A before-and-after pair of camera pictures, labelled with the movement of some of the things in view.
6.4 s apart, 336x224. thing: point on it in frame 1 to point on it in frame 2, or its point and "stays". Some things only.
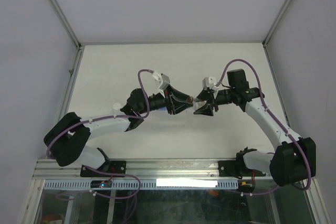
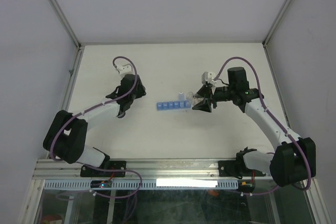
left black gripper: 172,104 to 141,92
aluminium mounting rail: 174,169 stays
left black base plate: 112,167 stays
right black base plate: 237,168 stays
